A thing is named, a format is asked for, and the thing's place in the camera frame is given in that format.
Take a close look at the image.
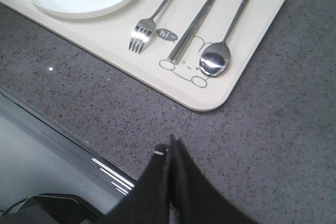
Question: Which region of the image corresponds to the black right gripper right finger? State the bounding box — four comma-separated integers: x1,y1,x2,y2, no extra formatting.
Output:
169,135,255,223

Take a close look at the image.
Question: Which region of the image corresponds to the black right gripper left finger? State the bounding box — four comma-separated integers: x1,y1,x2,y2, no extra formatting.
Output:
101,144,170,223

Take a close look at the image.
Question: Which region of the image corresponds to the silver spoon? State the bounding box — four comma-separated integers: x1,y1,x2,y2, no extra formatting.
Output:
198,0,249,78

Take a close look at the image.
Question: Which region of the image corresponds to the silver chopstick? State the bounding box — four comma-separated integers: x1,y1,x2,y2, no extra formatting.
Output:
172,0,228,65
167,0,226,62

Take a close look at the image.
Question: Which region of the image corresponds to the silver fork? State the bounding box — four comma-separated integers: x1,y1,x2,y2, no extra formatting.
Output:
128,0,170,54

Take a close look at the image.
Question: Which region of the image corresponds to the black device on floor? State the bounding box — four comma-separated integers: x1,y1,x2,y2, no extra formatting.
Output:
1,194,103,223

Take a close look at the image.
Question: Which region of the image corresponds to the cream rabbit print tray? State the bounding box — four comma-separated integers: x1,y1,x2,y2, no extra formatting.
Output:
1,0,285,111

